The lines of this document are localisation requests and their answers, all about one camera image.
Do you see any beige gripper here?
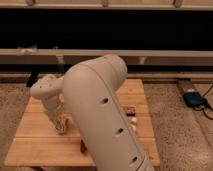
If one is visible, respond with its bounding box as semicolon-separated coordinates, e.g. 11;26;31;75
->
46;104;70;131

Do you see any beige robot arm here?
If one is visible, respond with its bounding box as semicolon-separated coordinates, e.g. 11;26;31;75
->
30;55;155;171

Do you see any brown rectangular snack bar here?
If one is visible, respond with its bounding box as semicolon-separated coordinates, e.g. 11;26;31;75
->
123;106;136;117

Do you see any white plastic bottle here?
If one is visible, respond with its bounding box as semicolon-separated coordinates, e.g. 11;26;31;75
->
130;117;137;132

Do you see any blue power adapter box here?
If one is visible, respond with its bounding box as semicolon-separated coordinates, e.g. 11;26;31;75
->
183;89;204;107

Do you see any wooden shelf rail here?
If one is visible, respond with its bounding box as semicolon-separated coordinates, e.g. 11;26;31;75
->
0;48;213;66

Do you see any black cable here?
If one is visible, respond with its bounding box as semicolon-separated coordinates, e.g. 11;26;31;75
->
194;83;213;120

